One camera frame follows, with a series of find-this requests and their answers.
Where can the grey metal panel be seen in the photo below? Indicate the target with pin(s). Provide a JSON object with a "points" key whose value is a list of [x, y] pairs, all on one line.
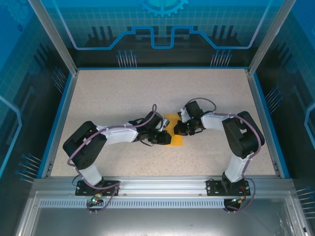
{"points": [[157, 222]]}

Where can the aluminium frame post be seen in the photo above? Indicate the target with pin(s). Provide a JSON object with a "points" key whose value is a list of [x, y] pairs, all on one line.
{"points": [[270, 37], [53, 37]]}

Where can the aluminium mounting rail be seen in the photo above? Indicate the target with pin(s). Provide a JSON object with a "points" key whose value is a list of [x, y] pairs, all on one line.
{"points": [[160, 185]]}

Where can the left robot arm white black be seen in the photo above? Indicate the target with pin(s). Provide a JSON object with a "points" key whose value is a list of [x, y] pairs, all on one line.
{"points": [[120, 136]]}

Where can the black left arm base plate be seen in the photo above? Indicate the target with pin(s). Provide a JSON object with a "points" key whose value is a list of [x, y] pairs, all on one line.
{"points": [[113, 188]]}

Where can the aluminium table side rail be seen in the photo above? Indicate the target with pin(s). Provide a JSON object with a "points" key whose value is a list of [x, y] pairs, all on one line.
{"points": [[264, 123], [60, 123]]}

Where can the yellow cloth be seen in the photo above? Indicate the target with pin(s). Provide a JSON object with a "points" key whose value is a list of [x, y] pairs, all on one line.
{"points": [[177, 141]]}

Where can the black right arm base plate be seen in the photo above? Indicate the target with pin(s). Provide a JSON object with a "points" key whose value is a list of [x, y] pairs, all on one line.
{"points": [[212, 188]]}

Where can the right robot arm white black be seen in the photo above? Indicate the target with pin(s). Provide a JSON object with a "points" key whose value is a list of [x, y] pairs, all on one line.
{"points": [[214, 121]]}

